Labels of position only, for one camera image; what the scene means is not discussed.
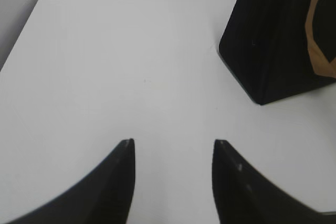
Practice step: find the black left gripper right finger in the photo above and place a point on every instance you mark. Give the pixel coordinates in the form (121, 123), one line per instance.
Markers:
(243, 195)

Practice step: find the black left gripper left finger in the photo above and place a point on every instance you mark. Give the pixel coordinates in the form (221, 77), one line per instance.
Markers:
(103, 196)

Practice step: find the black tote bag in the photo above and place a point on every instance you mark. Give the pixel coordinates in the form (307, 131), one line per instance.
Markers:
(280, 48)

